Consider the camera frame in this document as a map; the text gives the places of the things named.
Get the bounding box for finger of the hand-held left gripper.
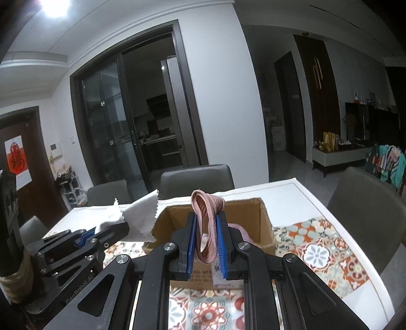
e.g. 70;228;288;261
28;229;96;255
38;222;130;280

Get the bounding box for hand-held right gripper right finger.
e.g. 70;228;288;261
216;212;362;330

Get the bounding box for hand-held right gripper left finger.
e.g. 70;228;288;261
43;212;199;330

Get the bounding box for purple fluffy cloth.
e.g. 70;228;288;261
228;223;254;245

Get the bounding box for white cloth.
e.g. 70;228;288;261
95;189;159;243

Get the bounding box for brown cardboard box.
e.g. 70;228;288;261
143;197;276;288

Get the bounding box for pink ribbed headband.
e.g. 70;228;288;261
191;189;226;264

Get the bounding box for grey chair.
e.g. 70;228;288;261
86;179;134;207
19;216;49;239
327;167;406;274
159;164;234;200

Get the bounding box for white shoe rack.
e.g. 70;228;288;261
56;165;88;210

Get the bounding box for brown entrance door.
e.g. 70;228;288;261
0;106;68;219

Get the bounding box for red paper door decoration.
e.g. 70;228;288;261
5;135;32;191

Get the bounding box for sliding glass door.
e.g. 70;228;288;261
70;20;208;194

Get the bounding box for silver refrigerator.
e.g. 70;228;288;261
160;56;191;167

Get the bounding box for white sideboard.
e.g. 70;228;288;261
312;146;374;178

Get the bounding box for dark interior door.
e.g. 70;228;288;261
273;51;307;164

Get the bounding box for dark wooden cabinet door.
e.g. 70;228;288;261
293;34;342;150

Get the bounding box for colourful clothes pile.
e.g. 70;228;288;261
365;143;406;194

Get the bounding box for black display cabinet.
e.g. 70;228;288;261
345;102;401;147

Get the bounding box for ceiling light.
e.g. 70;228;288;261
41;0;72;17

